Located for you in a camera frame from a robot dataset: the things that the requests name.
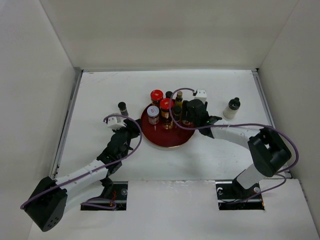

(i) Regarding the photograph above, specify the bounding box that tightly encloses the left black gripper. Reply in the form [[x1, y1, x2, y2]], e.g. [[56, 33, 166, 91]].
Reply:
[[111, 119, 141, 159]]

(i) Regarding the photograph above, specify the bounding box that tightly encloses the white lid jar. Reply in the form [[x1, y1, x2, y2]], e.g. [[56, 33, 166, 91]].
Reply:
[[146, 105, 160, 125], [182, 120, 192, 126]]

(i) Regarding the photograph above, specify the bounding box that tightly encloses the yellow label oil bottle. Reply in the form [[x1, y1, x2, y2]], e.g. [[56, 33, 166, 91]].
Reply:
[[174, 91, 183, 108]]

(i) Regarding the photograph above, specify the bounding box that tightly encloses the small dark spice bottle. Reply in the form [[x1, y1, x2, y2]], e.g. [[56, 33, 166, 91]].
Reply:
[[173, 105, 182, 122]]

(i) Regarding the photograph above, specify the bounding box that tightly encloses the black cap spice bottle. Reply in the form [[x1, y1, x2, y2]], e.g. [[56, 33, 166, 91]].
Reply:
[[165, 91, 173, 99], [117, 101, 129, 117]]

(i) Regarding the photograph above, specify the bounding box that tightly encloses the red cap sauce bottle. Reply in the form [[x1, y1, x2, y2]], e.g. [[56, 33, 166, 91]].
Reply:
[[150, 89, 164, 108], [159, 98, 173, 130]]

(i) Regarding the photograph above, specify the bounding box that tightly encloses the black cap white bottle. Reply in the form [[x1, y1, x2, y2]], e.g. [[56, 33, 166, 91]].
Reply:
[[223, 97, 241, 120]]

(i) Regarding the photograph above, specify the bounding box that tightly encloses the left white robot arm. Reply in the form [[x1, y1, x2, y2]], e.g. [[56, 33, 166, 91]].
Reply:
[[20, 117, 142, 232]]

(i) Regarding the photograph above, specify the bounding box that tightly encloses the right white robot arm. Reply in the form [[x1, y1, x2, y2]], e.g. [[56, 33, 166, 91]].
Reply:
[[181, 99, 292, 198]]

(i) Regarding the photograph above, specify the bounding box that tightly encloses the red round tray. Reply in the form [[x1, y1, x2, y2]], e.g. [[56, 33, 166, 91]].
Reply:
[[140, 104, 195, 148]]

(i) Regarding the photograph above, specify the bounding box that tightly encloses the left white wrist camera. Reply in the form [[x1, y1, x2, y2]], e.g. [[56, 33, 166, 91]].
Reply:
[[103, 116, 126, 130]]

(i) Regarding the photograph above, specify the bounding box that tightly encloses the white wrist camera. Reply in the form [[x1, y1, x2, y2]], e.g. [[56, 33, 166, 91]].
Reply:
[[192, 89, 207, 104], [103, 116, 126, 130]]

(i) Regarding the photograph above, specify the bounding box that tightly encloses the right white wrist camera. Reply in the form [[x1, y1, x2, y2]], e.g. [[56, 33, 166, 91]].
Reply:
[[192, 89, 207, 104]]

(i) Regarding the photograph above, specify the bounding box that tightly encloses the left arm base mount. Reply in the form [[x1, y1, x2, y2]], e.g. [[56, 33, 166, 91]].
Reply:
[[80, 177, 129, 211]]

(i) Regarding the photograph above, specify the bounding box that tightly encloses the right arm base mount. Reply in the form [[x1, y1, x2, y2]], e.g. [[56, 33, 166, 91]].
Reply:
[[215, 180, 265, 211]]

